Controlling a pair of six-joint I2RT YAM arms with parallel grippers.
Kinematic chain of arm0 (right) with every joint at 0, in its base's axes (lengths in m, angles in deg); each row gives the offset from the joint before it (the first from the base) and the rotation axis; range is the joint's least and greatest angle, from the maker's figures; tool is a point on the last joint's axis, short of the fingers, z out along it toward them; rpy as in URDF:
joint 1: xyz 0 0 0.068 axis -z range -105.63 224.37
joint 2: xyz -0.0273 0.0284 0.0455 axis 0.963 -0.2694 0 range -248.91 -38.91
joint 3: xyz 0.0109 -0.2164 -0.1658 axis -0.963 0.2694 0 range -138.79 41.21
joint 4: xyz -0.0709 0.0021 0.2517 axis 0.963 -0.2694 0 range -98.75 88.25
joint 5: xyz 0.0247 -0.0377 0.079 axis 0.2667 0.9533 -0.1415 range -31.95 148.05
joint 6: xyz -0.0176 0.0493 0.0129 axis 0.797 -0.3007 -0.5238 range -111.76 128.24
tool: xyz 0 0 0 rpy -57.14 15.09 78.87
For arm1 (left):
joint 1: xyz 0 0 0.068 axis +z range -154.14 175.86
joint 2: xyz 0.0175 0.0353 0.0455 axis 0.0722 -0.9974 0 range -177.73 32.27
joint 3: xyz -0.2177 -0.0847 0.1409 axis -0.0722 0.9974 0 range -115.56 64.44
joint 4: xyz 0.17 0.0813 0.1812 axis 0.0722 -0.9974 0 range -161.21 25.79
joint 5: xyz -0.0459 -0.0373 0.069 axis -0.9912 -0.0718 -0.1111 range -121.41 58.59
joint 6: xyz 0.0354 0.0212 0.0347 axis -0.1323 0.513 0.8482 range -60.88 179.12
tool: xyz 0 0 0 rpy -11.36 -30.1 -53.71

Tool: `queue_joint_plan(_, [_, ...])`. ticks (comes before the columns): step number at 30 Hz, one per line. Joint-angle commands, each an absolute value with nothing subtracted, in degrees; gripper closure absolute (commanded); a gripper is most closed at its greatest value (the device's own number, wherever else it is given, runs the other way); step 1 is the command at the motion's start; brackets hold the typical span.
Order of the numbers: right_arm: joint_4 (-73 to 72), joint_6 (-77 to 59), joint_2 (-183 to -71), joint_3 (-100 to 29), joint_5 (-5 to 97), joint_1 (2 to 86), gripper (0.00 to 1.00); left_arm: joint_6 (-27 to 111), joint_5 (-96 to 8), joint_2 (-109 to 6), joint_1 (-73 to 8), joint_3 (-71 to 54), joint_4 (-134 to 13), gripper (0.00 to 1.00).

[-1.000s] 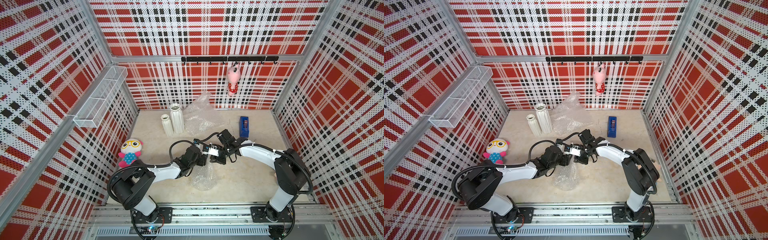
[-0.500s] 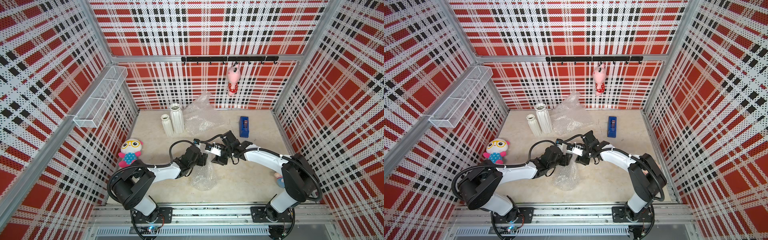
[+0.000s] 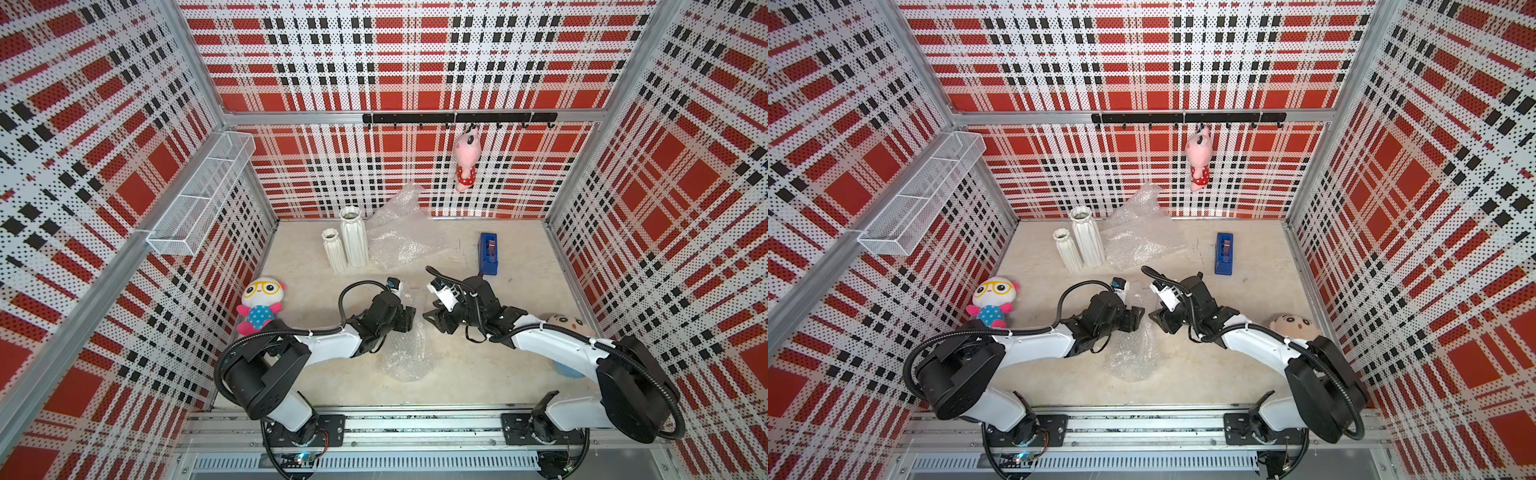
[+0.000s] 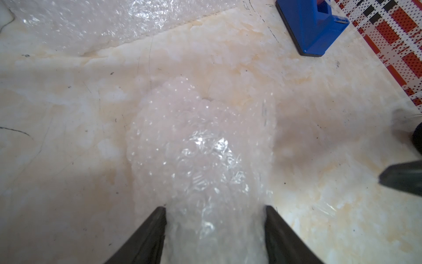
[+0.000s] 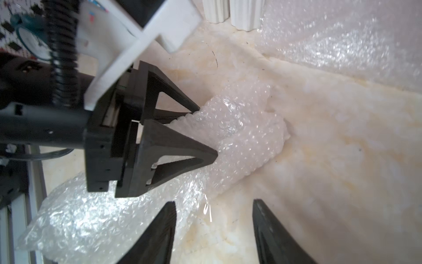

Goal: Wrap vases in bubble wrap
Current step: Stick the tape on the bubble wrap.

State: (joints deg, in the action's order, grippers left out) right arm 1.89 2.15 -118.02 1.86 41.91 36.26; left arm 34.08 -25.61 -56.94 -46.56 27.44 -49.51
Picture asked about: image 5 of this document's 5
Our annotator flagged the teal alarm clock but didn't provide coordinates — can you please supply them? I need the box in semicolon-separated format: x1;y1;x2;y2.
10;13;51;61

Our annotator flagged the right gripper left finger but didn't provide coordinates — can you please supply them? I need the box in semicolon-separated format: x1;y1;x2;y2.
118;201;177;264

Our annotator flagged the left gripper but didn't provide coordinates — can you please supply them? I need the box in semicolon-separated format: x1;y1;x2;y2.
84;62;218;198

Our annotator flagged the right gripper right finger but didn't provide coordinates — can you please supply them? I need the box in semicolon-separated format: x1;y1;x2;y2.
252;199;316;264

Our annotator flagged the crumpled bubble wrap pile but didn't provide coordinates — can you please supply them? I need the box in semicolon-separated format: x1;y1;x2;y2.
255;1;422;93

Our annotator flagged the short white ribbed vase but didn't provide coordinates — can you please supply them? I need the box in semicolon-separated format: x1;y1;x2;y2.
202;0;230;24

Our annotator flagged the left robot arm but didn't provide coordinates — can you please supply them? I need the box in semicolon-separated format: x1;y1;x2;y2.
1;1;218;198

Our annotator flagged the tall white ribbed vase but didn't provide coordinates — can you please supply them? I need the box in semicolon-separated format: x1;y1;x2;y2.
229;0;266;32

